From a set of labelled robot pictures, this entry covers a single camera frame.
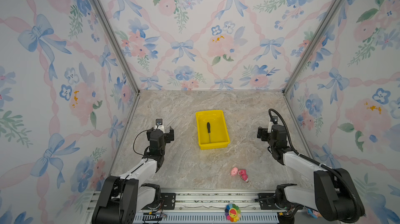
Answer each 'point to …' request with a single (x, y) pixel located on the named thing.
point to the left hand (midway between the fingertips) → (161, 126)
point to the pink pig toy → (242, 173)
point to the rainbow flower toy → (233, 212)
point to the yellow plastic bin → (219, 134)
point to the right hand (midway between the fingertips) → (268, 126)
